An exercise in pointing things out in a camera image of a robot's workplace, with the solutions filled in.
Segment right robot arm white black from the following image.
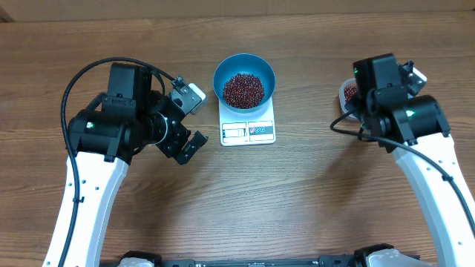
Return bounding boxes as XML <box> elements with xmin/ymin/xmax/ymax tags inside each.
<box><xmin>347</xmin><ymin>53</ymin><xmax>474</xmax><ymax>266</ymax></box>

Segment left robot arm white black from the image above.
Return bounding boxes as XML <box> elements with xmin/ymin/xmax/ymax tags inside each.
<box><xmin>44</xmin><ymin>57</ymin><xmax>208</xmax><ymax>266</ymax></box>

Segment white digital kitchen scale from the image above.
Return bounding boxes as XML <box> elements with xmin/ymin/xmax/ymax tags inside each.
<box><xmin>219</xmin><ymin>98</ymin><xmax>277</xmax><ymax>147</ymax></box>

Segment red beans in bowl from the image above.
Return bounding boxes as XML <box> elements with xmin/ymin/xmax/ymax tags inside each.
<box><xmin>223</xmin><ymin>73</ymin><xmax>265</xmax><ymax>109</ymax></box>

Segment blue bowl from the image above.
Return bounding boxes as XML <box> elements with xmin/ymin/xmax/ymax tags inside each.
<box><xmin>212</xmin><ymin>53</ymin><xmax>277</xmax><ymax>113</ymax></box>

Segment clear plastic container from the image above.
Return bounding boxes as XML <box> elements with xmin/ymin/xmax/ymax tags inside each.
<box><xmin>338</xmin><ymin>78</ymin><xmax>357</xmax><ymax>114</ymax></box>

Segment red beans in container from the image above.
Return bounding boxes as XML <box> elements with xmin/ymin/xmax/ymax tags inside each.
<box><xmin>344</xmin><ymin>85</ymin><xmax>358</xmax><ymax>103</ymax></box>

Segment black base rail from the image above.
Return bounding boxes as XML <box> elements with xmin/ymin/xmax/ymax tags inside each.
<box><xmin>99</xmin><ymin>243</ymin><xmax>430</xmax><ymax>267</ymax></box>

